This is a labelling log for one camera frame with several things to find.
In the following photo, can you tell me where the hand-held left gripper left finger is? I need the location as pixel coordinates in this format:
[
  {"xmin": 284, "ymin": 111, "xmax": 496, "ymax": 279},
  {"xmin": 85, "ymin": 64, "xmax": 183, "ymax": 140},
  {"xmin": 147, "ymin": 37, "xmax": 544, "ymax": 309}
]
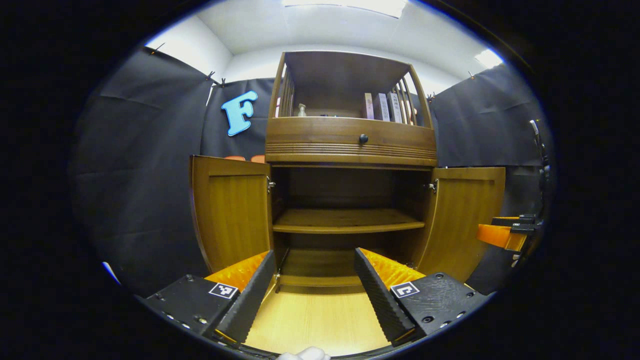
[{"xmin": 145, "ymin": 250, "xmax": 277, "ymax": 346}]

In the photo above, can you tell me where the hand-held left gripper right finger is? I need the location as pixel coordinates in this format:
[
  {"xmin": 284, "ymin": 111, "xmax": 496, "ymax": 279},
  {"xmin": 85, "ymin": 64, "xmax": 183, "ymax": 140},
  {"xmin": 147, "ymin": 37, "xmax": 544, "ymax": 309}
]
[{"xmin": 354, "ymin": 247, "xmax": 490, "ymax": 347}]

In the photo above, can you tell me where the wooden shoe cabinet door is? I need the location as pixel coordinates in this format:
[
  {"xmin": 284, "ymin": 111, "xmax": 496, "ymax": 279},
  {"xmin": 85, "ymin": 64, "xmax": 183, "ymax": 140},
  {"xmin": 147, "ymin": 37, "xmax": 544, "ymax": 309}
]
[
  {"xmin": 411, "ymin": 167, "xmax": 507, "ymax": 284},
  {"xmin": 189, "ymin": 155, "xmax": 275, "ymax": 274}
]

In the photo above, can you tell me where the wooden double-door shoe cabinet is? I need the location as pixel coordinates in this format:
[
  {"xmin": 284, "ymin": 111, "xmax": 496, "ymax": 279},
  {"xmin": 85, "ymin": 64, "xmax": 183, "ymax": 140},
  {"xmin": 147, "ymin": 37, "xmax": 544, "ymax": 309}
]
[{"xmin": 189, "ymin": 50, "xmax": 507, "ymax": 294}]

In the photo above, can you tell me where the wooden cabinet inner shelf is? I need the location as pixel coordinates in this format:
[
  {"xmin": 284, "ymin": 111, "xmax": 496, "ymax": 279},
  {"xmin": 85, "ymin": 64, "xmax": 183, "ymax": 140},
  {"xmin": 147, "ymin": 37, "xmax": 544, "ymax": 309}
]
[{"xmin": 272, "ymin": 208, "xmax": 426, "ymax": 235}]

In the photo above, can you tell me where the wooden cabinet drawer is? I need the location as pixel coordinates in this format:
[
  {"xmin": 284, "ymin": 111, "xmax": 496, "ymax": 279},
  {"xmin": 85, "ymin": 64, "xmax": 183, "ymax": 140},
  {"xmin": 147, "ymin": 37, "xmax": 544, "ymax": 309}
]
[{"xmin": 265, "ymin": 117, "xmax": 438, "ymax": 168}]

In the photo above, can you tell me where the small ceiling light panel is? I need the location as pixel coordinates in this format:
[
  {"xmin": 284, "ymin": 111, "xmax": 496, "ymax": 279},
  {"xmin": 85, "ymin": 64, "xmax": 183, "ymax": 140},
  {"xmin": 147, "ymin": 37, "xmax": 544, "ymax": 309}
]
[{"xmin": 474, "ymin": 48, "xmax": 505, "ymax": 70}]

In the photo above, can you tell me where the black backdrop cloth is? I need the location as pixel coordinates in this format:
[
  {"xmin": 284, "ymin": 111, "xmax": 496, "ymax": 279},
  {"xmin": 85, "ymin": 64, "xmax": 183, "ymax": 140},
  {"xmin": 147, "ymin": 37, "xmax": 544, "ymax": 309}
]
[{"xmin": 70, "ymin": 47, "xmax": 552, "ymax": 297}]

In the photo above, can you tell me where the grey upright book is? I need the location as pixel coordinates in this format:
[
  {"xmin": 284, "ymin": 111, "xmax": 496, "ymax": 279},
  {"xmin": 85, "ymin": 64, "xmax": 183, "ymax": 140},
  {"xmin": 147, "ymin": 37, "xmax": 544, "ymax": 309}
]
[{"xmin": 374, "ymin": 93, "xmax": 391, "ymax": 123}]

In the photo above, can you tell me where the large ceiling light panel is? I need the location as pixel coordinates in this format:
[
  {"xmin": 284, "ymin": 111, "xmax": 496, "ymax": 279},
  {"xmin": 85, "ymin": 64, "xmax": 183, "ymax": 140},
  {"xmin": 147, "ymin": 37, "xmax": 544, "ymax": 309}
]
[{"xmin": 282, "ymin": 0, "xmax": 408, "ymax": 19}]

